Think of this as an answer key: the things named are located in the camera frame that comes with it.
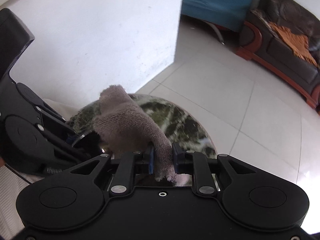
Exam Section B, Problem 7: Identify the dark leather wooden-trim sofa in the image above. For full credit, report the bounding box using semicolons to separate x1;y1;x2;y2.
235;0;320;115

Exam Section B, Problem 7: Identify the pink and green cleaning cloth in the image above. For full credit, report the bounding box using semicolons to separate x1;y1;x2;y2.
92;85;190;187

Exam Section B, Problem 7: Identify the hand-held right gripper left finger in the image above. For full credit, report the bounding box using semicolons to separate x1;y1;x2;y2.
70;145;155;195

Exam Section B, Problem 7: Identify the green marble top stool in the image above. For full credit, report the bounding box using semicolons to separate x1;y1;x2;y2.
66;94;217;159

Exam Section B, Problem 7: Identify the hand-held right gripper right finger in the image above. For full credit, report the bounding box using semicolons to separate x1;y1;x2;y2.
172;142;257;195

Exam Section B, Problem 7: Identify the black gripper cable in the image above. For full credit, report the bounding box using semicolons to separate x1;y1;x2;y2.
4;164;33;185

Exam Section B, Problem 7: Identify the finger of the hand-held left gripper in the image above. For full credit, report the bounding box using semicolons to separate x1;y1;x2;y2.
37;126;91;161
35;100;78;143

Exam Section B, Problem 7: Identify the stainless steel bowl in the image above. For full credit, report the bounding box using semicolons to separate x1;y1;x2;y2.
71;129;194;188

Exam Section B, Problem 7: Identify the orange fringed throw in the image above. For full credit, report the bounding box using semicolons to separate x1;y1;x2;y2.
269;21;320;68

